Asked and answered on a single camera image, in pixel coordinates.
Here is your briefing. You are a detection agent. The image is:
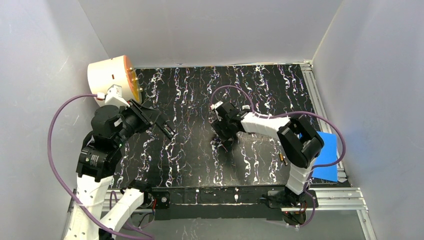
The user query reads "black remote control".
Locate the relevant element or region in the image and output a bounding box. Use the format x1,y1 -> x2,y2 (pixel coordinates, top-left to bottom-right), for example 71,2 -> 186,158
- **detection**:
155,117 -> 176,140

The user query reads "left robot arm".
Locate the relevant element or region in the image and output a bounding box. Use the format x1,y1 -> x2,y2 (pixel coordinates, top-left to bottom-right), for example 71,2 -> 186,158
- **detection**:
64,100 -> 164,240

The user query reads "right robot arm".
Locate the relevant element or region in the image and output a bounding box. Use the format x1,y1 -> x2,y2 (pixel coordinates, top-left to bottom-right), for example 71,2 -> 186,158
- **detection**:
210,101 -> 325,206

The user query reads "white cylinder with orange lid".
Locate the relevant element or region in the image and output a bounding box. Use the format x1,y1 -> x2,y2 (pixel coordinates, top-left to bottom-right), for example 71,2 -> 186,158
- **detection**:
87,55 -> 144,104

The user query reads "blue sheet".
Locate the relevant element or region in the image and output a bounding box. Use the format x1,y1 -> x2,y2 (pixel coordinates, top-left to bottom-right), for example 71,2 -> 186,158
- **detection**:
312,131 -> 338,183

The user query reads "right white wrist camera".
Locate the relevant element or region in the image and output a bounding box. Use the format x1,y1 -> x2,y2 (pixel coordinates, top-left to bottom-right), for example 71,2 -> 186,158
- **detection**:
210,101 -> 223,111

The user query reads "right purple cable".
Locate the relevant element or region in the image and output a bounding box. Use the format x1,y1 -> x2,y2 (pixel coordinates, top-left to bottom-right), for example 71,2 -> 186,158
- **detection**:
209,85 -> 347,229

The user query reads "purple cable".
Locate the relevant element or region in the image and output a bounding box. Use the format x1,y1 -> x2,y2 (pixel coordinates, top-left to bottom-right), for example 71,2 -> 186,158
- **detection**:
47,93 -> 156,240
209,85 -> 347,229

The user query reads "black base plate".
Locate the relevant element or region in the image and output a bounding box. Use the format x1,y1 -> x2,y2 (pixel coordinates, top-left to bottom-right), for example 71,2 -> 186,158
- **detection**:
145,185 -> 319,221

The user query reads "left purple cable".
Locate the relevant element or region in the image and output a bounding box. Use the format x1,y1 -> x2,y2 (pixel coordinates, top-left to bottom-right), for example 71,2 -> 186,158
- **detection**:
47,93 -> 156,240

